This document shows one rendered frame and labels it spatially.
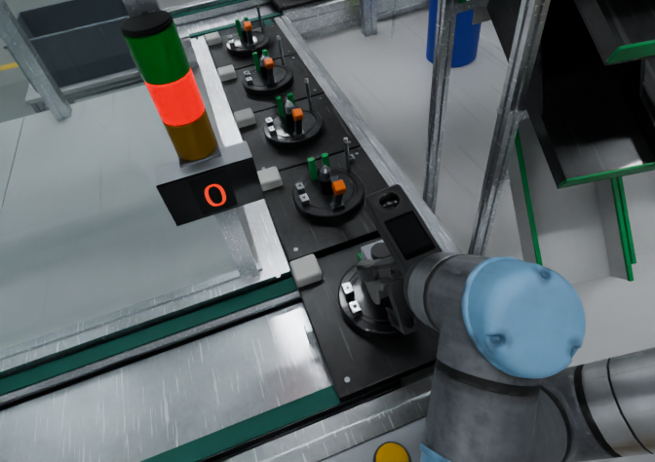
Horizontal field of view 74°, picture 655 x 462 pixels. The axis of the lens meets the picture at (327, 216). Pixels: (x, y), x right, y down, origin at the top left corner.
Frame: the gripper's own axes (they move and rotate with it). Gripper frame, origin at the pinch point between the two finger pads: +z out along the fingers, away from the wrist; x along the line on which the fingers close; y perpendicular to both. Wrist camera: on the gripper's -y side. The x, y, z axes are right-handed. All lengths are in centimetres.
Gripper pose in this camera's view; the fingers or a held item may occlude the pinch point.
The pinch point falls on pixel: (379, 255)
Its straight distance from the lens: 63.5
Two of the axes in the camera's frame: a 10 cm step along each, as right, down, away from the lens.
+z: -1.6, 0.3, 9.9
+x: 9.4, -3.1, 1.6
